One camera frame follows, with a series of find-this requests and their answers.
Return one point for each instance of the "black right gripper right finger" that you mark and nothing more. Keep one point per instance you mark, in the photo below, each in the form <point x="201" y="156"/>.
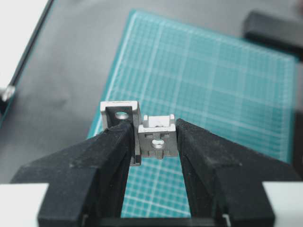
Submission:
<point x="224" y="177"/>

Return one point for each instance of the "black rack foot block right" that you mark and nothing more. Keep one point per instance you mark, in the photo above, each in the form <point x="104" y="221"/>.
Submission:
<point x="276" y="32"/>

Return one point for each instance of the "grey corner bracket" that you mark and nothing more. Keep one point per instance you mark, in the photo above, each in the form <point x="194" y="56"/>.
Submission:
<point x="114" y="113"/>
<point x="158" y="136"/>

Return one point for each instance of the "green cutting mat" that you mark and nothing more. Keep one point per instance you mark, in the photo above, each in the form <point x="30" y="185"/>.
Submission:
<point x="235" y="89"/>

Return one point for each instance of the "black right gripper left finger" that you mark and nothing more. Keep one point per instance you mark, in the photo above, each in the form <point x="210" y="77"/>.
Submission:
<point x="86" y="182"/>

